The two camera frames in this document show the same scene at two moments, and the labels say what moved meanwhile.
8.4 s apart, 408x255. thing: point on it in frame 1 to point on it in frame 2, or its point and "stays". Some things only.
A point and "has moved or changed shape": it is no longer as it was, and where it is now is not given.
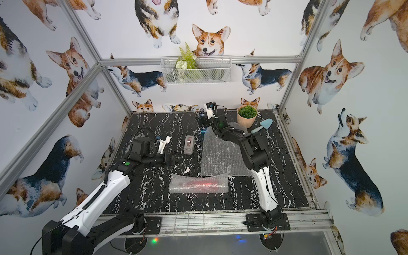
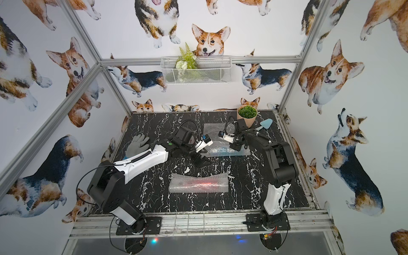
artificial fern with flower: (187, 59) stays
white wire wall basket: (208, 70) stays
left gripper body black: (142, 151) to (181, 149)
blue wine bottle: (201, 119) to (224, 152)
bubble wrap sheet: (178, 184) stays
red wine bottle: (202, 185) stays
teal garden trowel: (265, 124) stays
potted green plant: (247, 115) stays
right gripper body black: (211, 122) to (236, 145)
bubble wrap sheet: (220, 156) has moved or changed shape
